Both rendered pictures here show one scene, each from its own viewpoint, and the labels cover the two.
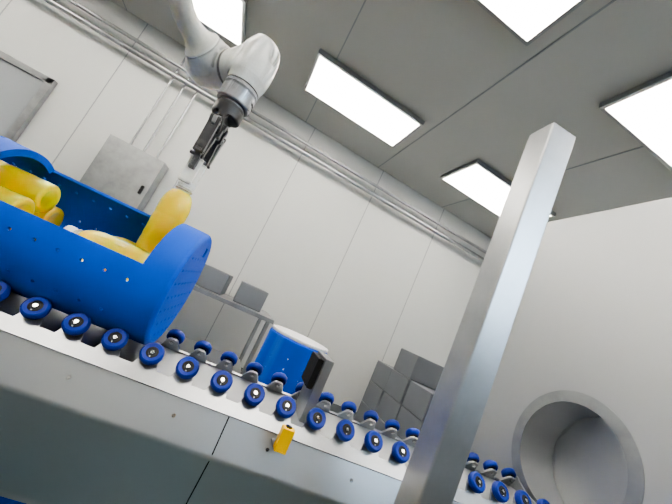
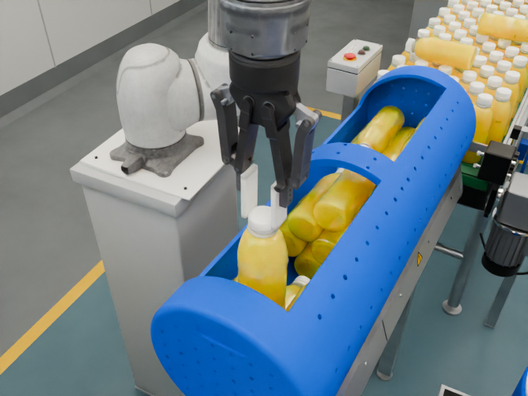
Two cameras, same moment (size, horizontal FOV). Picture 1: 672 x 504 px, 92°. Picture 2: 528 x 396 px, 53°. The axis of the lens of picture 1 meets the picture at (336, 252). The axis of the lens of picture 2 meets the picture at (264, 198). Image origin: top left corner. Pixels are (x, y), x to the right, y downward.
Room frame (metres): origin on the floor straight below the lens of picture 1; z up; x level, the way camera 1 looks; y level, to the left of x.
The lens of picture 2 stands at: (1.13, 0.01, 1.77)
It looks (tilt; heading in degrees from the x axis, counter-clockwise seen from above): 39 degrees down; 131
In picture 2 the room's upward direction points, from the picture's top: straight up
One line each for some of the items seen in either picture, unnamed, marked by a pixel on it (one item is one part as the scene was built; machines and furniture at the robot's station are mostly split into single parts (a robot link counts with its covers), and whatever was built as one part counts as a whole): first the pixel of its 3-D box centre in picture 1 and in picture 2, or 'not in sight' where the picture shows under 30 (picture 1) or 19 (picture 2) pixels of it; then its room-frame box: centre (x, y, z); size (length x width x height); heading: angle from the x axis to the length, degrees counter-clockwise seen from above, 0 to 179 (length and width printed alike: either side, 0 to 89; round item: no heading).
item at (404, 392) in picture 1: (418, 415); not in sight; (3.75, -1.59, 0.59); 1.20 x 0.80 x 1.19; 15
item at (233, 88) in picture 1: (236, 98); (264, 18); (0.78, 0.40, 1.58); 0.09 x 0.09 x 0.06
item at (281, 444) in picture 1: (282, 432); not in sight; (0.73, -0.06, 0.92); 0.08 x 0.03 x 0.05; 11
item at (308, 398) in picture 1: (310, 383); not in sight; (0.87, -0.08, 1.00); 0.10 x 0.04 x 0.15; 11
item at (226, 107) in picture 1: (223, 121); (264, 85); (0.78, 0.40, 1.51); 0.08 x 0.07 x 0.09; 10
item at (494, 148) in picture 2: not in sight; (494, 164); (0.81, 1.31, 0.95); 0.10 x 0.07 x 0.10; 11
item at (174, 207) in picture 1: (167, 220); (262, 273); (0.78, 0.40, 1.22); 0.07 x 0.07 x 0.19
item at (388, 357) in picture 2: not in sight; (397, 321); (0.71, 1.17, 0.31); 0.06 x 0.06 x 0.63; 11
